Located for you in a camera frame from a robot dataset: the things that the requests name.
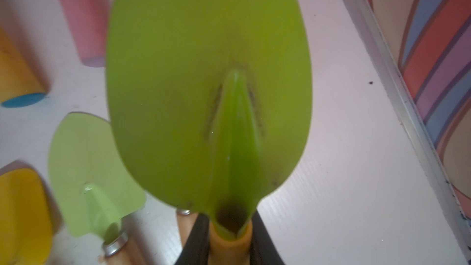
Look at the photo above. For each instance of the yellow shovel wooden handle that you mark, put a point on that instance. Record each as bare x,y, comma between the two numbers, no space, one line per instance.
26,228

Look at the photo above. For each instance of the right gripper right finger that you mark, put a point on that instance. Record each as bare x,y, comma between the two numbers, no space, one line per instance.
262,250

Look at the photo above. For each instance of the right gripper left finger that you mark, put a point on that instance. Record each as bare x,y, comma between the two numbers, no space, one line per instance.
197,246

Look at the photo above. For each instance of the purple shovel pink handle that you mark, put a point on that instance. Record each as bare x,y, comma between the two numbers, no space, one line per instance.
87,21

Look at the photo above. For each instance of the green wooden handle shovel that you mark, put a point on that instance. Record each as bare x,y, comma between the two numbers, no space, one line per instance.
185,220

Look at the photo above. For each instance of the green shovel yellow handle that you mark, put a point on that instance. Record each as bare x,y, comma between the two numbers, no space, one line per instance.
210,104
19,86

